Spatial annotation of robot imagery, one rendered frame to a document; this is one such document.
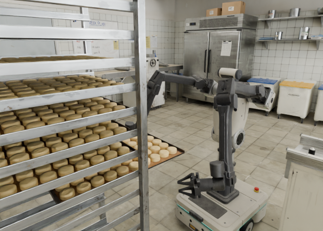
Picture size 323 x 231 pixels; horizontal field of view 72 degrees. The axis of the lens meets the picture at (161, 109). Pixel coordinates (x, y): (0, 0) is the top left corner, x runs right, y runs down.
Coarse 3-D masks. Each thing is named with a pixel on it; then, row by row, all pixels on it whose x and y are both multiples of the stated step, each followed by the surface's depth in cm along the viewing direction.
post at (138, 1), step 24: (144, 0) 73; (144, 24) 75; (144, 48) 77; (144, 72) 79; (144, 96) 81; (144, 120) 84; (144, 144) 86; (144, 168) 89; (144, 192) 92; (144, 216) 95
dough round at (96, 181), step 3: (93, 177) 87; (96, 177) 87; (99, 177) 87; (102, 177) 87; (93, 180) 85; (96, 180) 85; (99, 180) 85; (102, 180) 85; (93, 183) 84; (96, 183) 84; (99, 183) 84; (102, 183) 85; (93, 186) 84; (96, 186) 84
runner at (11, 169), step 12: (132, 132) 85; (84, 144) 73; (96, 144) 76; (108, 144) 79; (48, 156) 66; (60, 156) 69; (72, 156) 71; (0, 168) 59; (12, 168) 61; (24, 168) 63
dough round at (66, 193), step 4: (64, 188) 80; (68, 188) 80; (72, 188) 80; (60, 192) 78; (64, 192) 78; (68, 192) 78; (72, 192) 78; (60, 196) 77; (64, 196) 76; (68, 196) 77; (72, 196) 78
